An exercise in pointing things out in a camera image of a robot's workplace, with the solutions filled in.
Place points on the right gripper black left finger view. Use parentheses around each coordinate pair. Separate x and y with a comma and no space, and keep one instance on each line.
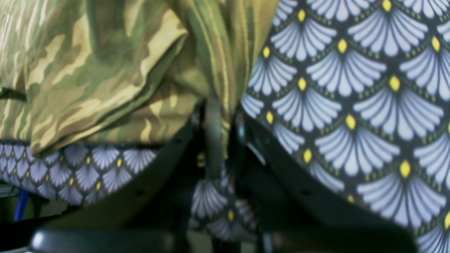
(150,213)

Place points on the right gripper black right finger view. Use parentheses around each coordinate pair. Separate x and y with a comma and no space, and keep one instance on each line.
(295,212)

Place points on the camouflage T-shirt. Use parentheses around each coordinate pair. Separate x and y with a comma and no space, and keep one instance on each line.
(123,71)

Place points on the purple fan-pattern tablecloth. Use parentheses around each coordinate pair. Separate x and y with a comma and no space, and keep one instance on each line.
(355,91)

